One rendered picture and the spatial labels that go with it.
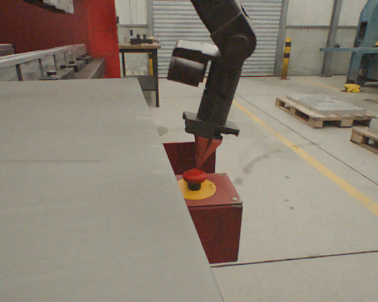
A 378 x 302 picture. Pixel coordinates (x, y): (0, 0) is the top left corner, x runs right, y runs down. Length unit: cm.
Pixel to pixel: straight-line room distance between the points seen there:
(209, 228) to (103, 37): 188
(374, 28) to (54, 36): 636
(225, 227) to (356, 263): 127
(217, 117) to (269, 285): 103
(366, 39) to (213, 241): 695
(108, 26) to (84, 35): 18
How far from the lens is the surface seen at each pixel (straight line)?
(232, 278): 141
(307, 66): 876
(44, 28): 225
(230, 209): 45
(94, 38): 220
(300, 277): 150
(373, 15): 732
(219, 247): 49
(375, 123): 330
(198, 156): 54
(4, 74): 72
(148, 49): 430
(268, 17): 814
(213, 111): 50
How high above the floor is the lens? 102
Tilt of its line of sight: 22 degrees down
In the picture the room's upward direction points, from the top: straight up
